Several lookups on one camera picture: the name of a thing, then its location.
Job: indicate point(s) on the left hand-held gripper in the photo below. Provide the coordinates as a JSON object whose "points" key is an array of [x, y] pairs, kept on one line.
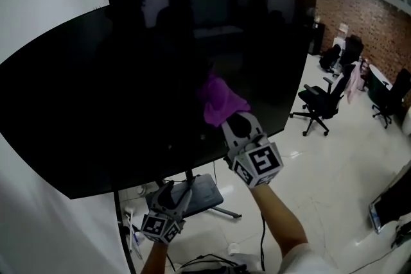
{"points": [[160, 227]]}

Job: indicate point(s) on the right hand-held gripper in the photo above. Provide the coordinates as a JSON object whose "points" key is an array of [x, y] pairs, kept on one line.
{"points": [[260, 163]]}

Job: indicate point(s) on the purple microfibre cloth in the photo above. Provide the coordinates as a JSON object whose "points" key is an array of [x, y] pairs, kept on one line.
{"points": [[221, 102]]}

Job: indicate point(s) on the large black TV screen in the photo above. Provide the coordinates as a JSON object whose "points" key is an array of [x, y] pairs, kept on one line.
{"points": [[112, 90]]}

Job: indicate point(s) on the person's left forearm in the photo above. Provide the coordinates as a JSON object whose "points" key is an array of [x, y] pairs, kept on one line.
{"points": [[155, 258]]}

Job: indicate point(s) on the person's right forearm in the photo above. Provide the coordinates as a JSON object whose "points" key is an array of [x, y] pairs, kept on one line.
{"points": [[276, 218]]}

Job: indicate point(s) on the black cabinet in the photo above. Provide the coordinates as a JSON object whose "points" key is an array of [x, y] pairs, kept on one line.
{"points": [[317, 38]]}

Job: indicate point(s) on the pink garment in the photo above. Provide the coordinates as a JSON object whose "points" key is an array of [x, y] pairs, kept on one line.
{"points": [[354, 83]]}

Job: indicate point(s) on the white water dispenser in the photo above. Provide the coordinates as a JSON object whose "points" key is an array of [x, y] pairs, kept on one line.
{"points": [[341, 35]]}

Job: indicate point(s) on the round table with green base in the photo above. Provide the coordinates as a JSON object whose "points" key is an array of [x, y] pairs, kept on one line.
{"points": [[377, 83]]}

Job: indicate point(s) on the white bin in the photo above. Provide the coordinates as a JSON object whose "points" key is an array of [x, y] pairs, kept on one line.
{"points": [[407, 123]]}

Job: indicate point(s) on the dark wooden desk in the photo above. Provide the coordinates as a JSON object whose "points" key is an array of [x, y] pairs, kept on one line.
{"points": [[391, 202]]}

